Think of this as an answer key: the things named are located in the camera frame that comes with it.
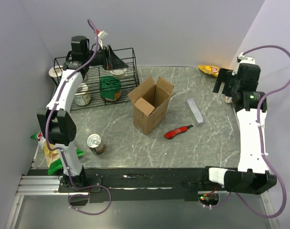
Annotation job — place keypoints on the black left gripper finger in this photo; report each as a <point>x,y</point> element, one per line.
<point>112,57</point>
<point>121,65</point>

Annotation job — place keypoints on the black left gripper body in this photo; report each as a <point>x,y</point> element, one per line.
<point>100,58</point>

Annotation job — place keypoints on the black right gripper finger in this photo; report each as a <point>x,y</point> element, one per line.
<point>224,74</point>
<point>218,85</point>

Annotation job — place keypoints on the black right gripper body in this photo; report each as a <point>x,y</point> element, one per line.
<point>232,84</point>

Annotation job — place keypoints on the grey rectangular packaged item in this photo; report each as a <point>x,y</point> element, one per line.
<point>194,111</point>

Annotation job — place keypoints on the brown cardboard express box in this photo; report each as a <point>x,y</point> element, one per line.
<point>150,103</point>

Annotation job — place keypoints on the red black utility knife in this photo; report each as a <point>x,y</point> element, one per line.
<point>171,134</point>

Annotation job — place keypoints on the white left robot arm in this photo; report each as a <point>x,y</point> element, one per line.
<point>57,126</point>

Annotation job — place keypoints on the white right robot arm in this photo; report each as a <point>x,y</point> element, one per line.
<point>251,133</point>

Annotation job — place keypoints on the Chobani yogurt cup in rack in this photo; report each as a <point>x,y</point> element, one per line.
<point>118,73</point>

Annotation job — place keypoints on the yellow Lays chips bag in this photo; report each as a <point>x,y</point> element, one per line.
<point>209,69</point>

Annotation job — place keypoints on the Chobani yogurt cup right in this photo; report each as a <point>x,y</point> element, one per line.
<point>228,99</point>

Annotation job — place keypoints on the white round container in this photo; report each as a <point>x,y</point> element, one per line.
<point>82,96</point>

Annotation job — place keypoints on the white paper cup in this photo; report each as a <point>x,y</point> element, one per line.
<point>56,73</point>

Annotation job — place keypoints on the silver tin can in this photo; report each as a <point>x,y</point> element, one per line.
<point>96,144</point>

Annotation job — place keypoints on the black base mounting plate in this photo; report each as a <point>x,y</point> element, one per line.
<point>127,184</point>

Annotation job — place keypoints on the green chips bag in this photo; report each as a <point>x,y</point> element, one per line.
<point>52,158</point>

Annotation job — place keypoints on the black wire basket rack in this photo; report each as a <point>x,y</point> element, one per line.
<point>128,83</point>

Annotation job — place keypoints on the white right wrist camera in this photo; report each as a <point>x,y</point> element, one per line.
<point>243,59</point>

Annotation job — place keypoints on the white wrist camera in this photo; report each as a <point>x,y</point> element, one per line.
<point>101,35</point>
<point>243,59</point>

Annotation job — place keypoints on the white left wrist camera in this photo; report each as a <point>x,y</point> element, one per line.
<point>101,35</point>

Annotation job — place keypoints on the aluminium frame rail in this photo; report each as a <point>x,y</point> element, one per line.
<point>39,205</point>

